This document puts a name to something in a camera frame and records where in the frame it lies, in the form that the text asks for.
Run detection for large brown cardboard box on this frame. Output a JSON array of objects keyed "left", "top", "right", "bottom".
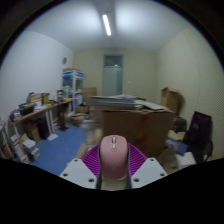
[{"left": 89, "top": 108, "right": 176, "bottom": 158}]

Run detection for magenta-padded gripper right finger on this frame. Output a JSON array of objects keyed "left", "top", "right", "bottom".
[{"left": 126, "top": 143, "right": 168, "bottom": 190}]

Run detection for open cardboard box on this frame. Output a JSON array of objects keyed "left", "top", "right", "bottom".
[{"left": 160, "top": 86, "right": 184, "bottom": 116}]

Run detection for wooden side desk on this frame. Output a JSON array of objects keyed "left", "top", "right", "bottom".
[{"left": 8, "top": 96, "right": 73, "bottom": 134}]

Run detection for blue and white display cabinet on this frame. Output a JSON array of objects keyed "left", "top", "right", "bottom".
[{"left": 61, "top": 68, "right": 85, "bottom": 114}]

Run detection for shelf unit with books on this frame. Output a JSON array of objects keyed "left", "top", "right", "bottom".
[{"left": 0, "top": 123, "right": 41, "bottom": 164}]

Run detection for stacked cardboard boxes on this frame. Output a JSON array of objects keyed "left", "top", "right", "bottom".
[{"left": 75, "top": 87, "right": 98, "bottom": 114}]

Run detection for grey door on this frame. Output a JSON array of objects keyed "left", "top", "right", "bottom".
[{"left": 101, "top": 54, "right": 124, "bottom": 98}]

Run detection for black stand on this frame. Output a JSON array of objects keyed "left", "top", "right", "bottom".
[{"left": 56, "top": 89, "right": 69, "bottom": 132}]

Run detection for low cardboard box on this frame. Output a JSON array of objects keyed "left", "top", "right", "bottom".
[{"left": 69, "top": 113, "right": 89, "bottom": 128}]

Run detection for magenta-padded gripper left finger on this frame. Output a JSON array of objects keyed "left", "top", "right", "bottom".
[{"left": 59, "top": 144, "right": 104, "bottom": 191}]

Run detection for pink computer mouse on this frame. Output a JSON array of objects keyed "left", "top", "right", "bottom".
[{"left": 99, "top": 134, "right": 130, "bottom": 181}]

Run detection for ceiling tube light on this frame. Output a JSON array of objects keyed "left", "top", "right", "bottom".
[{"left": 101, "top": 13, "right": 113, "bottom": 37}]

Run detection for black bin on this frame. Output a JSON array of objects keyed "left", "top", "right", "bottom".
[{"left": 36, "top": 118, "right": 51, "bottom": 140}]

